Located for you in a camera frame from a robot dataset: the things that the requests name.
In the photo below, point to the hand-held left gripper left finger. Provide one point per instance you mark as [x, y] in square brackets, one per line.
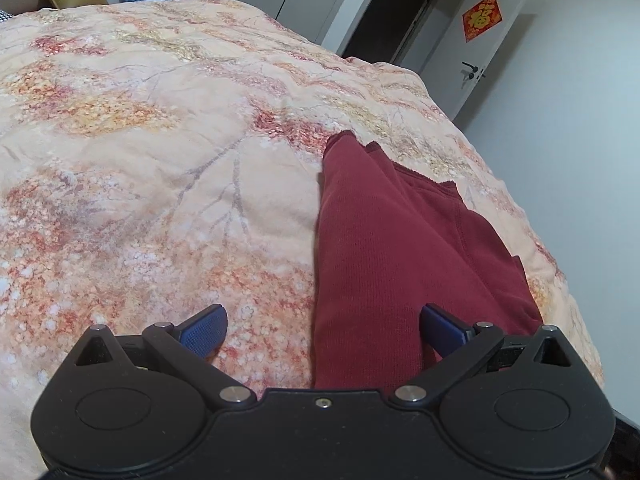
[205, 332]

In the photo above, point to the red paper door decoration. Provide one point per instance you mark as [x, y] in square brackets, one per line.
[482, 17]

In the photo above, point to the maroon knit shirt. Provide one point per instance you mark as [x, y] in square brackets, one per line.
[380, 260]

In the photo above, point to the white door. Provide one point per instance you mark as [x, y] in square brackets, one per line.
[475, 60]

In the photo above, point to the striped pillow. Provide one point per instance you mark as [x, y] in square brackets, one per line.
[4, 15]

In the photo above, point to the floral peach blanket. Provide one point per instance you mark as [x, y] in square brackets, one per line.
[150, 160]

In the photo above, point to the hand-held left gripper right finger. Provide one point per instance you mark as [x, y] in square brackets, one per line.
[442, 330]

